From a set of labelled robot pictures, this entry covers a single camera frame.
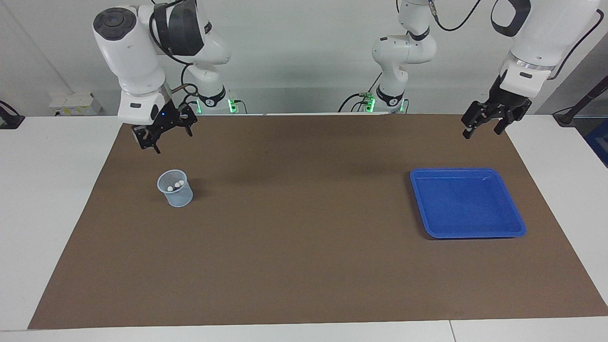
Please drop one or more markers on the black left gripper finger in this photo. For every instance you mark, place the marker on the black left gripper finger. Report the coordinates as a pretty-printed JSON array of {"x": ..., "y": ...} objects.
[
  {"x": 475, "y": 118},
  {"x": 503, "y": 124}
]

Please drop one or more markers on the white wall socket box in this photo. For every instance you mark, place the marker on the white wall socket box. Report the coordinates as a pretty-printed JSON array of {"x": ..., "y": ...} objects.
[{"x": 76, "y": 104}]

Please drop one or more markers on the brown table mat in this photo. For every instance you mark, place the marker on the brown table mat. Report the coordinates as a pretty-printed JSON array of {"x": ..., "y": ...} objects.
[{"x": 285, "y": 237}]

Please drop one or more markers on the black stand leg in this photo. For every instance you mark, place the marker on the black stand leg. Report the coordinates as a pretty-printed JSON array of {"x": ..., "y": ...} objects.
[{"x": 584, "y": 99}]

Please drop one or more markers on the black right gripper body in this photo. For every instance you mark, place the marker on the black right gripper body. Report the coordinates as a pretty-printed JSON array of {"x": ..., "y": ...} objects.
[{"x": 164, "y": 118}]

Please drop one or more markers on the blue crate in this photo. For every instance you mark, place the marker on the blue crate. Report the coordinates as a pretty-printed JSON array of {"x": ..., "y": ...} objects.
[{"x": 599, "y": 142}]

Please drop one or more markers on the blue plastic tray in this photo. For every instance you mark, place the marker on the blue plastic tray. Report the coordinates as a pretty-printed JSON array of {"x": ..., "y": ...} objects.
[{"x": 441, "y": 223}]

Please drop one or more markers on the black table clamp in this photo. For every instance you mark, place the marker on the black table clamp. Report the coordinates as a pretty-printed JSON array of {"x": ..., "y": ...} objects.
[{"x": 9, "y": 118}]

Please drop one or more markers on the translucent plastic cup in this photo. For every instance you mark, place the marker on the translucent plastic cup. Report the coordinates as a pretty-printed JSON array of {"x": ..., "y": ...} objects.
[{"x": 178, "y": 197}]

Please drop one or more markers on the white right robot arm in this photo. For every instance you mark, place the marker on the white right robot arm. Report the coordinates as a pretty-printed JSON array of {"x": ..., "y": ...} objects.
[{"x": 137, "y": 57}]

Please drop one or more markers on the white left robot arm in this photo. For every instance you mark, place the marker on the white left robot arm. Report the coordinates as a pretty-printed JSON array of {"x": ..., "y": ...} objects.
[{"x": 536, "y": 38}]

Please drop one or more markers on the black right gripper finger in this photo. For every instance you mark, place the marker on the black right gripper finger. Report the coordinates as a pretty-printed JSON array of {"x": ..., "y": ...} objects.
[
  {"x": 189, "y": 122},
  {"x": 148, "y": 140}
]

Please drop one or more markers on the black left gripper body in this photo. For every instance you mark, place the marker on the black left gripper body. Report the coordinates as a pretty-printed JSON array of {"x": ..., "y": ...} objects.
[{"x": 508, "y": 102}]

